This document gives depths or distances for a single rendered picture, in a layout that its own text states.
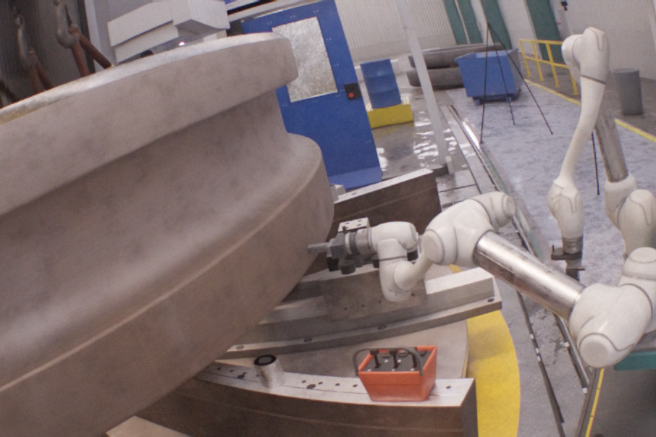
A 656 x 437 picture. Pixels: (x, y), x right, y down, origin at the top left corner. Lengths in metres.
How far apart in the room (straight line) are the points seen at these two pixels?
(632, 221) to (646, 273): 0.49
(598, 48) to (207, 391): 1.77
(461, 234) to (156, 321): 0.84
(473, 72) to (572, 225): 9.24
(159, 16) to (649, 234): 4.81
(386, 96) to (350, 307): 7.84
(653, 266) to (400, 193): 2.61
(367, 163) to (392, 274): 4.69
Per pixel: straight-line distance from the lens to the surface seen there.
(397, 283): 2.05
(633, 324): 1.29
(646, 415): 1.90
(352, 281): 2.53
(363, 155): 6.67
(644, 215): 1.85
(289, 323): 2.76
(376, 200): 3.67
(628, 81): 8.33
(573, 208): 1.77
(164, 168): 1.77
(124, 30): 5.70
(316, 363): 2.62
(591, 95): 1.74
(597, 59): 1.73
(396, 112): 10.19
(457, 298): 2.68
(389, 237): 2.08
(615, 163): 1.98
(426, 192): 3.80
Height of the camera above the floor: 1.62
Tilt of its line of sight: 15 degrees down
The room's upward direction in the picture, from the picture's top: 15 degrees counter-clockwise
